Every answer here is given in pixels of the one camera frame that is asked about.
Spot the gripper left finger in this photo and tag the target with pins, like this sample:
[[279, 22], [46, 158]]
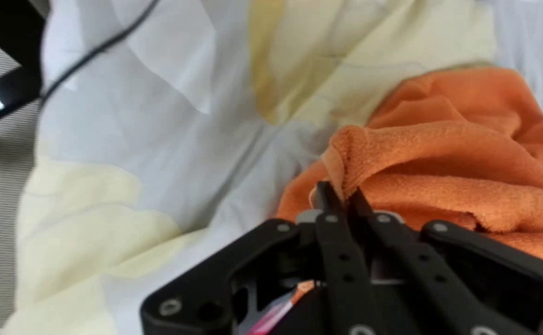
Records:
[[341, 260]]

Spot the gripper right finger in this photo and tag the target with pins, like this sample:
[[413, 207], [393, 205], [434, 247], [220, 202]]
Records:
[[420, 260]]

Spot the orange towel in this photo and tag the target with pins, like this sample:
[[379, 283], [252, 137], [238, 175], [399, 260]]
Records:
[[452, 153]]

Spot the white and yellow bed sheet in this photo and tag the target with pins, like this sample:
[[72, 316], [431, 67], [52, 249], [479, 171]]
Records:
[[183, 139]]

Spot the black furniture frame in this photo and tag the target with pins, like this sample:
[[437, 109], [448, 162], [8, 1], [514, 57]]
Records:
[[8, 56]]

